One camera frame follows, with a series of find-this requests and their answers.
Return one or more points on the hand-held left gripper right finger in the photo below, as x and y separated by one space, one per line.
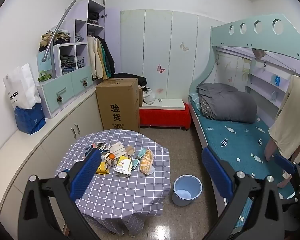
216 172

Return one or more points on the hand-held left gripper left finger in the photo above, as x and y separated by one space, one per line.
86 173

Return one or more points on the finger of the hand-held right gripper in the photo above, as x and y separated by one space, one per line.
285 163

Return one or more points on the yellow wrapper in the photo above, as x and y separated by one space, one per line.
102 168

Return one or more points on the blue plastic wrapper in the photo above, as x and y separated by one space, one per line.
88 152

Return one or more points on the blue plastic bin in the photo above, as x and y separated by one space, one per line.
192 183

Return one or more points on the brown paper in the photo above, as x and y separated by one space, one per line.
112 163

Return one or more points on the grey printed packet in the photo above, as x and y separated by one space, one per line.
100 146

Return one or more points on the white box with red dot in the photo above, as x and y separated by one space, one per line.
122 167

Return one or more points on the white carton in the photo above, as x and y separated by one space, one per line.
117 150

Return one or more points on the brown cardboard piece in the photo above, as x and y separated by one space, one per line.
130 151

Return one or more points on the yellow bread packet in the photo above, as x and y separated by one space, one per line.
146 162

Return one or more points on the teal patterned bed sheet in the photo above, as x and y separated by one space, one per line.
235 140

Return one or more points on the beige hanging shirt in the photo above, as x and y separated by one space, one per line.
295 120

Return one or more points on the plaid blanket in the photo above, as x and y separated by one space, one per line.
204 107

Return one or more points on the grey quilt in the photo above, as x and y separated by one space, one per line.
227 102

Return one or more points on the red bench with white top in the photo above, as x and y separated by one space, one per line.
165 117

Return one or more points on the large cardboard box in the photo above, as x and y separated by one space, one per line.
117 105

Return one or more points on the blue bag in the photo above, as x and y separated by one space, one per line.
30 120

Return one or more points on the small blue box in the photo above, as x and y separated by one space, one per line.
277 80

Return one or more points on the purple and teal stair cabinet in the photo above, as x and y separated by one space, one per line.
62 92

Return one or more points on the small cardboard box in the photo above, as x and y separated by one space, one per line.
140 97

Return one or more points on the small beige butterfly sticker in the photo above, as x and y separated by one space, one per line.
230 79

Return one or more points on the white plastic bag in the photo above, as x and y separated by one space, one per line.
148 97

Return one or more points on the pink flower sticker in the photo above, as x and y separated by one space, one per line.
160 90

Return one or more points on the green plant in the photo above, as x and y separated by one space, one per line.
43 78

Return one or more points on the white paper bag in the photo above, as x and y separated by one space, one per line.
22 87

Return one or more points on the black clothing heap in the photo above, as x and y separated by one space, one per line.
130 75

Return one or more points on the folded blue jeans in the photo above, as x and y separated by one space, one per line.
80 61
79 38

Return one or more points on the green hanging garment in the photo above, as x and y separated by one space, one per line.
105 62

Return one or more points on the dark folded clothes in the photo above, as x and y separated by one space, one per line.
67 61

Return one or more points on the cream hanging jacket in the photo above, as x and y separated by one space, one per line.
96 60

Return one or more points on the pink butterfly sticker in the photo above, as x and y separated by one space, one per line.
161 69

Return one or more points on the black hanging coat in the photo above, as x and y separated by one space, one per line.
110 55

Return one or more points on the teal bunk bed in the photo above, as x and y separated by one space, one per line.
250 38

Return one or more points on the khaki folded clothes pile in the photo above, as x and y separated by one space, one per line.
62 38

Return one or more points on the white wardrobe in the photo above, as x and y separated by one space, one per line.
152 42

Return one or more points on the black folded clothes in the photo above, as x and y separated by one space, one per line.
93 17

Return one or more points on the grey metal handrail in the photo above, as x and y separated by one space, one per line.
75 3

